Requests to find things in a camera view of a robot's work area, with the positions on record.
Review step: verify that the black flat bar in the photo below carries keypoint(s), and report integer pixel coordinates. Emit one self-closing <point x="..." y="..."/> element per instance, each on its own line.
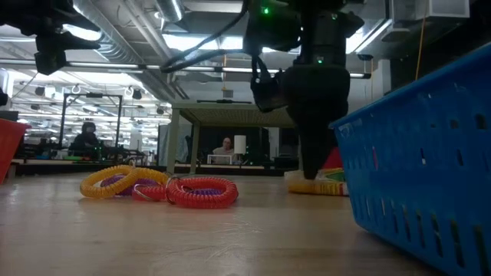
<point x="224" y="101"/>

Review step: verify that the grey square wall vent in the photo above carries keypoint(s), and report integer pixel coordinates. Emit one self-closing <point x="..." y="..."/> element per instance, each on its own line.
<point x="228" y="93"/>

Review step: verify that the person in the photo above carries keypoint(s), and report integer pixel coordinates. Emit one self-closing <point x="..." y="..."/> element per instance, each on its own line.
<point x="86" y="142"/>
<point x="226" y="147"/>

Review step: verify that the black metal frame stand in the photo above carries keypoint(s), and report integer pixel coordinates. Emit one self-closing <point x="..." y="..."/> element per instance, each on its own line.
<point x="92" y="95"/>

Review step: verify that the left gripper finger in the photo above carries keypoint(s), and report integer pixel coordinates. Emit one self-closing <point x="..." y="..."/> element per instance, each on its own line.
<point x="74" y="21"/>
<point x="53" y="46"/>

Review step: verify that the green small table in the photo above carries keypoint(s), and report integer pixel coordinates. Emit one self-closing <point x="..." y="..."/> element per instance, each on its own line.
<point x="230" y="115"/>

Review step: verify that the black monitor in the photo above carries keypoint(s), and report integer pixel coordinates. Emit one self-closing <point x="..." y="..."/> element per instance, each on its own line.
<point x="7" y="115"/>

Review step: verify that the orange-red coil wristband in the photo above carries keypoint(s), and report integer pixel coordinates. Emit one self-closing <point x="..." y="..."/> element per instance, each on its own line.
<point x="153" y="193"/>
<point x="203" y="202"/>

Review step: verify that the blue plastic basket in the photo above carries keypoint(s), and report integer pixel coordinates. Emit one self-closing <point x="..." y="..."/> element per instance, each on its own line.
<point x="422" y="172"/>

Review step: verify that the white cylinder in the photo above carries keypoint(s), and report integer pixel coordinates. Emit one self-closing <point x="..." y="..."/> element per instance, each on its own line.
<point x="239" y="144"/>

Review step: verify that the silver round air duct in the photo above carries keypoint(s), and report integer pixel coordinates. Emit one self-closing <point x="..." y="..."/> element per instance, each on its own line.
<point x="169" y="9"/>

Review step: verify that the yellow coil wristband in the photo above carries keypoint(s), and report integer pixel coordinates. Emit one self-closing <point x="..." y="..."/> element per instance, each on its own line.
<point x="88" y="190"/>
<point x="153" y="173"/>

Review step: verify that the black LED light bar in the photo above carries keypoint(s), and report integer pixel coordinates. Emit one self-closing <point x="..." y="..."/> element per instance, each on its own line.
<point x="115" y="65"/>

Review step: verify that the orange plastic basket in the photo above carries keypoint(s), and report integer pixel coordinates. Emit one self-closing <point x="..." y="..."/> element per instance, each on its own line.
<point x="9" y="145"/>

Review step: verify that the white frame box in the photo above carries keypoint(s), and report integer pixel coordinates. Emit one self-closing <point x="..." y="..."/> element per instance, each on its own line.
<point x="218" y="155"/>

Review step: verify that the red plastic basket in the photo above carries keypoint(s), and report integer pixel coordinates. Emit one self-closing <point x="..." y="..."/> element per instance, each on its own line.
<point x="334" y="161"/>

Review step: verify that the yellow snack bag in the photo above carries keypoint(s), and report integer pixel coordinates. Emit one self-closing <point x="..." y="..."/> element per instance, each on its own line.
<point x="318" y="188"/>

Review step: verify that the white ceiling air unit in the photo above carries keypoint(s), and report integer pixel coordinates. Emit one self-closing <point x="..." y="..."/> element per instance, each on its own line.
<point x="441" y="9"/>

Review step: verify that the purple coil wristband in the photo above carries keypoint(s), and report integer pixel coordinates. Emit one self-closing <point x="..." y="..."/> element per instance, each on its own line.
<point x="111" y="180"/>
<point x="207" y="191"/>

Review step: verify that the black hanging spotlight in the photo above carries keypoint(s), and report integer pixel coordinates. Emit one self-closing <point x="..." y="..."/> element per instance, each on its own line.
<point x="137" y="94"/>
<point x="40" y="91"/>

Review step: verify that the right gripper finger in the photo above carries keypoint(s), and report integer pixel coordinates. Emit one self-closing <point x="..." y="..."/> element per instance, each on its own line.
<point x="314" y="153"/>

